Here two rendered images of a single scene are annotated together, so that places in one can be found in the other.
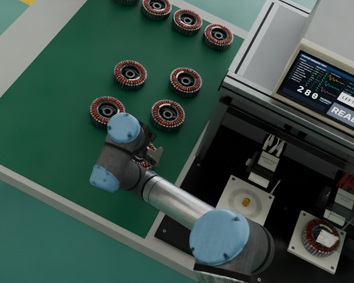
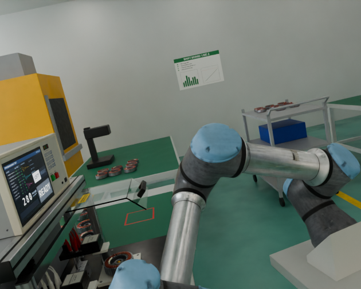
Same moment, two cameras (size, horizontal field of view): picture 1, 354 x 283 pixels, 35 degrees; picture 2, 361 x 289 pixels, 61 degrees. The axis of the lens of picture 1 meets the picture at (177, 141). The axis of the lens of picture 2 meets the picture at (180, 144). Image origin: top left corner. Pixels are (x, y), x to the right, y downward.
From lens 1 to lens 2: 1.28 m
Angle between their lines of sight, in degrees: 87
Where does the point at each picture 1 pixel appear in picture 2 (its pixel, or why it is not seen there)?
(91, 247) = not seen: outside the picture
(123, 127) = (140, 268)
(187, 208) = (183, 231)
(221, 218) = (207, 133)
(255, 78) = not seen: outside the picture
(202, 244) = (231, 141)
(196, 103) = not seen: outside the picture
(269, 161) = (73, 277)
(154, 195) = (183, 277)
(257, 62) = not seen: outside the picture
